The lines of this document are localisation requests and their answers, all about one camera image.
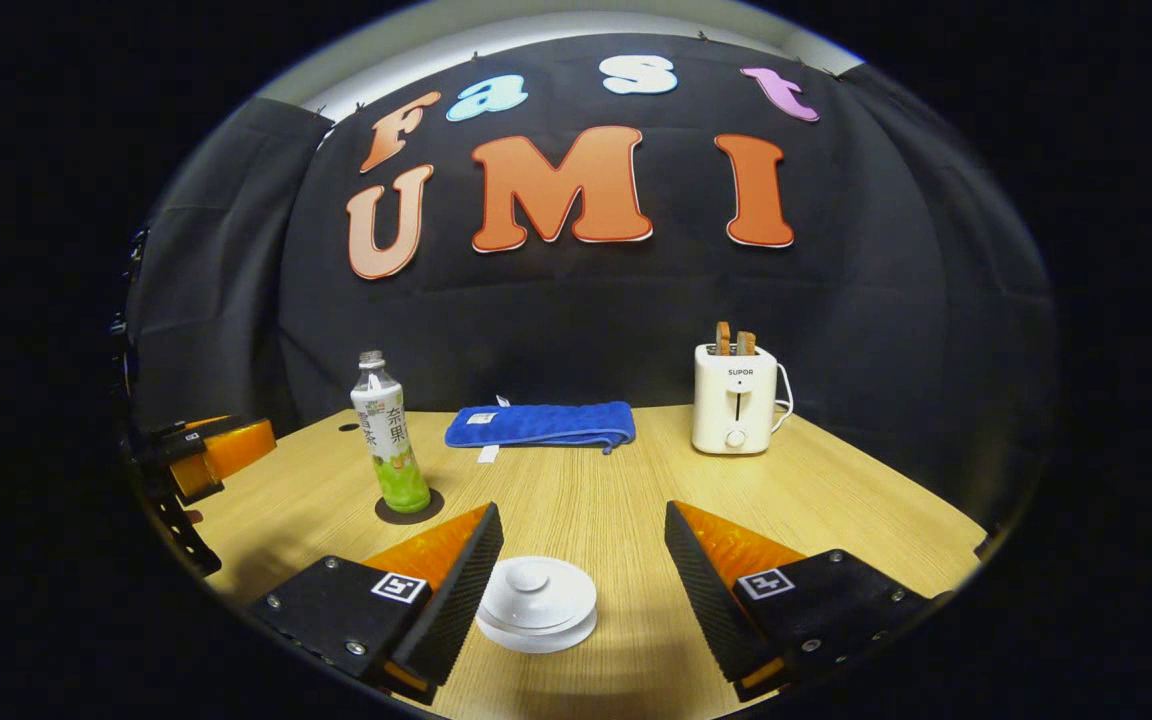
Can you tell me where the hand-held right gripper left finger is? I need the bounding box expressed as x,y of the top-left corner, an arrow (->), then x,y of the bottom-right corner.
246,502 -> 505,706

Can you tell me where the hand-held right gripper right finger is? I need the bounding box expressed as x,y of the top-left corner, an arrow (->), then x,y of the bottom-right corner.
663,500 -> 937,704

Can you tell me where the white teacup lid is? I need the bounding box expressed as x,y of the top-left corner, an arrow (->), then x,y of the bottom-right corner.
483,556 -> 598,637

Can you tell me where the dark round coaster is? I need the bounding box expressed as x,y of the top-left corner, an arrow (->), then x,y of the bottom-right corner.
375,488 -> 445,526

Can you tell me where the clear water bottle green label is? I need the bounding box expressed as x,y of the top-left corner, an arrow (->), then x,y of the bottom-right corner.
351,350 -> 432,515

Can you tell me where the cream toaster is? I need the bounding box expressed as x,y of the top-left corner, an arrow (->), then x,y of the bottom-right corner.
691,343 -> 779,456

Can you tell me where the blue towel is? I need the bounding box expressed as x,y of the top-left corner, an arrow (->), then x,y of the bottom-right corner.
444,400 -> 637,464

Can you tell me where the black backdrop cloth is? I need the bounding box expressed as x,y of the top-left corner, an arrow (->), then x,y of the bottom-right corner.
126,35 -> 1057,531

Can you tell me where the white toaster cable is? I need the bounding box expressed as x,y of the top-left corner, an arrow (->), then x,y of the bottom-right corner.
771,362 -> 796,436

